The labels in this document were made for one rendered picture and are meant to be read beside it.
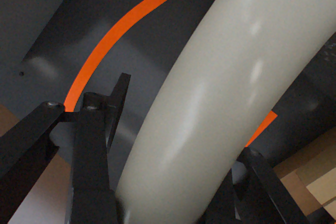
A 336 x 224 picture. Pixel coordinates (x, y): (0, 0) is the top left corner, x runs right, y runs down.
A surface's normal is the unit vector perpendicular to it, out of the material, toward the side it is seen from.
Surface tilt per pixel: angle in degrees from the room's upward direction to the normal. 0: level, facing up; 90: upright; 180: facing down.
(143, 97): 0
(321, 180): 0
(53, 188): 0
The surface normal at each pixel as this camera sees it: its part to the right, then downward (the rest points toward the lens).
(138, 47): -0.05, 0.33
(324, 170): -0.68, -0.70
